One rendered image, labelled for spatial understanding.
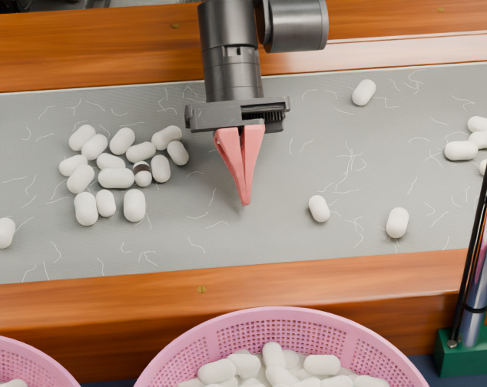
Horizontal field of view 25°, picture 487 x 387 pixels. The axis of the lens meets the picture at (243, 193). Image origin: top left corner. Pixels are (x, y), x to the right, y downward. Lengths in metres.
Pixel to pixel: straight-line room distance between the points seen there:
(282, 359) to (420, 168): 0.29
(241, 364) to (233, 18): 0.34
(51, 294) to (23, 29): 0.41
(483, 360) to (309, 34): 0.36
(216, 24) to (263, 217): 0.20
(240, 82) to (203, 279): 0.20
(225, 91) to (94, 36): 0.26
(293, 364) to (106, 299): 0.18
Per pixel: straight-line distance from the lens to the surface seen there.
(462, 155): 1.19
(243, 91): 1.09
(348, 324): 1.00
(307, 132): 1.21
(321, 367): 1.00
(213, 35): 1.11
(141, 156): 1.17
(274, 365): 1.00
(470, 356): 1.07
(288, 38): 1.13
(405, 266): 1.05
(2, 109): 1.27
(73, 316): 1.02
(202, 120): 1.08
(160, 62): 1.28
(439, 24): 1.34
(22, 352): 1.00
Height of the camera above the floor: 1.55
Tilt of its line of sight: 45 degrees down
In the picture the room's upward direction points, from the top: straight up
